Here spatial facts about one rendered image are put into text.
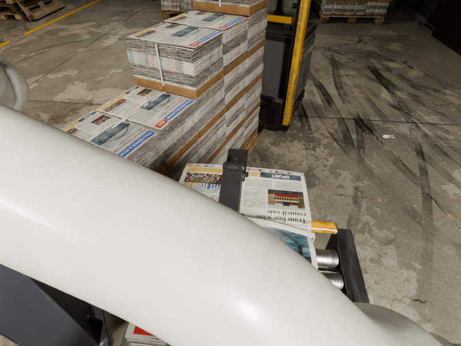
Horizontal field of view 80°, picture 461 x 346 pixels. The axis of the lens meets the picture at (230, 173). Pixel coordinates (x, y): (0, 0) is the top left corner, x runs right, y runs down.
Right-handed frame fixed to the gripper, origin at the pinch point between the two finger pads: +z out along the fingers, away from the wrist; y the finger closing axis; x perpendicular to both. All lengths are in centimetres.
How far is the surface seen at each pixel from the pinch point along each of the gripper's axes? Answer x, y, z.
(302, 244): 12.2, 9.5, -2.3
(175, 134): -34, 32, 72
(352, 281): 29.4, 32.4, 6.5
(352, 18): 165, 47, 579
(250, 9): -7, -10, 141
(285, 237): 9.4, 9.5, -1.3
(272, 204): 7.0, 9.0, 6.5
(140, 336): -11.3, 12.0, -19.6
